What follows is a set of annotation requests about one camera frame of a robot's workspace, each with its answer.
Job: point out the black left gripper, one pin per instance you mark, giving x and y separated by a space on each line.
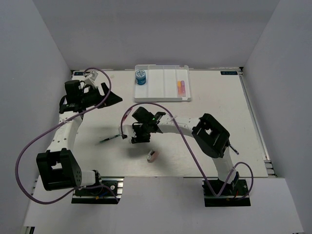
112 99

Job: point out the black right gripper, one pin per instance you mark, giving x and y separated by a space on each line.
139 139

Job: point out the pink stapler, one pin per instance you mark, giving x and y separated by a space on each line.
152 156

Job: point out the blue correction tape roll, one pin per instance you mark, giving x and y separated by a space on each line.
140 76

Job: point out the purple cap highlighter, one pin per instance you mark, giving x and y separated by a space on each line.
183 88

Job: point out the yellow cap highlighter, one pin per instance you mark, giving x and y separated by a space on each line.
179 88

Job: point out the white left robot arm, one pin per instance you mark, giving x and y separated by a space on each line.
57 166

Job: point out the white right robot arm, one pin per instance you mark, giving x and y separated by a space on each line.
210 135

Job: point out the red pen refill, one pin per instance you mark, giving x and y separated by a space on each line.
126 114

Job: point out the green pen refill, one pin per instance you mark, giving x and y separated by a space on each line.
107 139

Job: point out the left black table label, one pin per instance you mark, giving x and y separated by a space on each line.
78 73

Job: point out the black table label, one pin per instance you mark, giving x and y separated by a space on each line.
78 73
227 73

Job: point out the white divided organizer tray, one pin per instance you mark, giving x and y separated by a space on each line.
161 83

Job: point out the dark blue pen refill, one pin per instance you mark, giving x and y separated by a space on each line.
235 150

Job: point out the right black table label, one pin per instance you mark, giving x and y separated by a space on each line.
227 73

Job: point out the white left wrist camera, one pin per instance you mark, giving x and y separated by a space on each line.
90 78

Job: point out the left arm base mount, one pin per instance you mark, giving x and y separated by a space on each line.
101 195

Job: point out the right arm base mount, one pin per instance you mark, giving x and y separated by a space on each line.
229 197

